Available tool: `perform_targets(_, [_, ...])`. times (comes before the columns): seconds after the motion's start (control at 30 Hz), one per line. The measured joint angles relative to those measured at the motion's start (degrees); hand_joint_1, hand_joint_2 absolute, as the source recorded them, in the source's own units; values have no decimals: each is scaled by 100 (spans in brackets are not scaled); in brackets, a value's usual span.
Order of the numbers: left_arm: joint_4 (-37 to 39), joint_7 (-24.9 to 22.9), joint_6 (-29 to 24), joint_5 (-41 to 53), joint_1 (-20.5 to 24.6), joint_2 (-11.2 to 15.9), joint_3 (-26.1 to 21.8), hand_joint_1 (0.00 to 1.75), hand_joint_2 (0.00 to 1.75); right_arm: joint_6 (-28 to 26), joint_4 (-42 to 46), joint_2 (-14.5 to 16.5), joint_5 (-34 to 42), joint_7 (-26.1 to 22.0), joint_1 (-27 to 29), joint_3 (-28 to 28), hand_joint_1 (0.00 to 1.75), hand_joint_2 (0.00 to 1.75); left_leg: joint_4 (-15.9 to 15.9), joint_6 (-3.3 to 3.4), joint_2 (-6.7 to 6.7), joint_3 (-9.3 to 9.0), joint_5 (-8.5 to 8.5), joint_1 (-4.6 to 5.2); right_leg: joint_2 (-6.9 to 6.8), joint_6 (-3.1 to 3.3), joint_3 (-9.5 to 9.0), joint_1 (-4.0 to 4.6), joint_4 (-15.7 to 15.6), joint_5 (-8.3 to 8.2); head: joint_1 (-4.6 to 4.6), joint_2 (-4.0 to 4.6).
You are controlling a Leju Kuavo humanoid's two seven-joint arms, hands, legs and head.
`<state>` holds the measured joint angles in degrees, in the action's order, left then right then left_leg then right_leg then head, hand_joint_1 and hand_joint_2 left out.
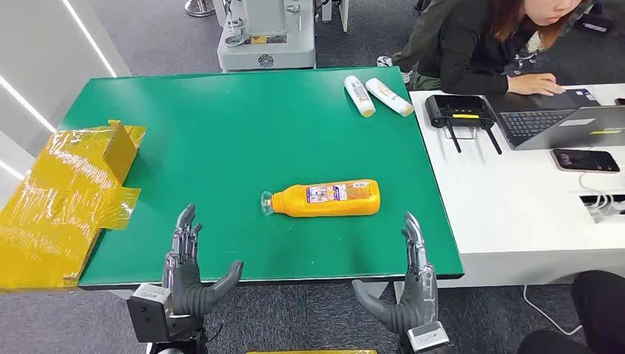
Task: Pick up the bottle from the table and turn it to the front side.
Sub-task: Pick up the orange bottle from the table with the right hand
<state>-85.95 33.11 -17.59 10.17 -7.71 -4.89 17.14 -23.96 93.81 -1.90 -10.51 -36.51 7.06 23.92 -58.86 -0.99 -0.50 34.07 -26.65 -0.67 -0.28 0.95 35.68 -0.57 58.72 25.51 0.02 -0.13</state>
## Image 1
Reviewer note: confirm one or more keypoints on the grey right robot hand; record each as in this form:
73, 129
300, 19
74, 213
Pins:
415, 303

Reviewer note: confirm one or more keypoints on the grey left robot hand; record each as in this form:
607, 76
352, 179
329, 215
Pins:
183, 288

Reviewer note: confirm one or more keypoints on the large orange bottle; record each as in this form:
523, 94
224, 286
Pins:
332, 205

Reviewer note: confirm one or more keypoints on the white bottle with orange print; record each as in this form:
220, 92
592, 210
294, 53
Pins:
388, 96

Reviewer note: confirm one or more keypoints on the white bottle with barcode label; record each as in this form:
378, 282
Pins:
359, 95

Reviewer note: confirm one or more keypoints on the white table leg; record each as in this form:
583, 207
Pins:
122, 293
376, 289

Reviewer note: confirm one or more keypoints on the yellow taped cardboard box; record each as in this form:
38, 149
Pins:
58, 195

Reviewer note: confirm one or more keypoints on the person in black trousers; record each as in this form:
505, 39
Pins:
600, 303

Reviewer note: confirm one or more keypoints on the black router with antennas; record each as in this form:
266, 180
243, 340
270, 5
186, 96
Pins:
454, 107

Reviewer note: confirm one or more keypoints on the grey laptop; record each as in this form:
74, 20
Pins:
537, 122

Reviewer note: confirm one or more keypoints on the black smartphone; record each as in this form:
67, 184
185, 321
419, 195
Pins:
586, 161

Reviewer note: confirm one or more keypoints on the person's hand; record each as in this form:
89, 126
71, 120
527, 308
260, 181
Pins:
534, 84

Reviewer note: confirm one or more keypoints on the white machine base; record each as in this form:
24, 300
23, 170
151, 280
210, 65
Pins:
273, 53

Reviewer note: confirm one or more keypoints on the seated person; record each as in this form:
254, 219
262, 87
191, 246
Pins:
468, 49

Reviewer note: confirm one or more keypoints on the metal stanchion base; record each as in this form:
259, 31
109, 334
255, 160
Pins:
200, 7

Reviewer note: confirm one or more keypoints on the white furniture panel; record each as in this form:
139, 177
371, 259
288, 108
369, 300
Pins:
344, 14

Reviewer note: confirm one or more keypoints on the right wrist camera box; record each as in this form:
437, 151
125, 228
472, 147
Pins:
427, 337

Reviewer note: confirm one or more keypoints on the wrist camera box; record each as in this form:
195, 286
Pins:
146, 312
427, 337

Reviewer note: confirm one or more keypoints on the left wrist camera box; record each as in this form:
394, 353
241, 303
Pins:
146, 312

